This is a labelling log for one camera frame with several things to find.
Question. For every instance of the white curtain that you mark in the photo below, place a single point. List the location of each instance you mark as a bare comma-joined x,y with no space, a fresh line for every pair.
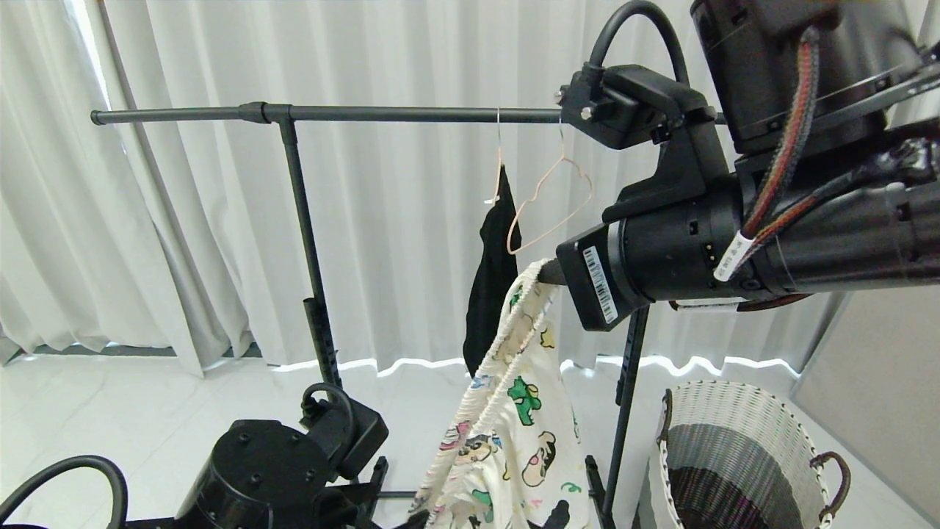
367,220

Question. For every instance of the pink clothes hanger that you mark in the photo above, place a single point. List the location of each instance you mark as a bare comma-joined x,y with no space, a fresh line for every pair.
499,173
551,230

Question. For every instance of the black T-shirt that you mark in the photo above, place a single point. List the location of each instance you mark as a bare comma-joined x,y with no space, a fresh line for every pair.
488,294

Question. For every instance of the white laundry basket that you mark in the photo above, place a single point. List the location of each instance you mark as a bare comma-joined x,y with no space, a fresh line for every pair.
734,411

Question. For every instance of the black clothes rack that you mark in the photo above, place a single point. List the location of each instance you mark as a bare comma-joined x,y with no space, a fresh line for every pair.
367,114

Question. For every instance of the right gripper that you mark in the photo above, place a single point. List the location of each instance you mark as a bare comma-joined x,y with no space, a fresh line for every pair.
661,257

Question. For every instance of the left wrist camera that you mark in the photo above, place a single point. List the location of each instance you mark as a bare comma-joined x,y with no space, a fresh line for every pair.
363,437

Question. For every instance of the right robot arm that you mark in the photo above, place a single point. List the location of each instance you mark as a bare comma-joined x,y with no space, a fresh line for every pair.
844,242

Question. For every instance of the cream printed garment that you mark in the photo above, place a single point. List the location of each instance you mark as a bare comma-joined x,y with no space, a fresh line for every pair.
514,441

